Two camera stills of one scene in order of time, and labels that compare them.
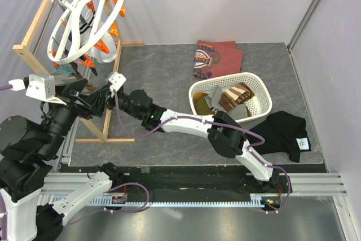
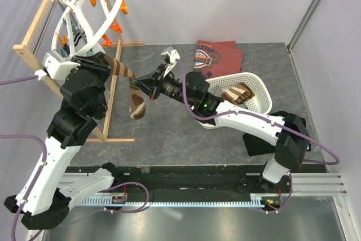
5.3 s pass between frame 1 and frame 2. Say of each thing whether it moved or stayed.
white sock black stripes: moved
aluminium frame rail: stayed
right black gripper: moved
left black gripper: moved
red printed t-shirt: stayed
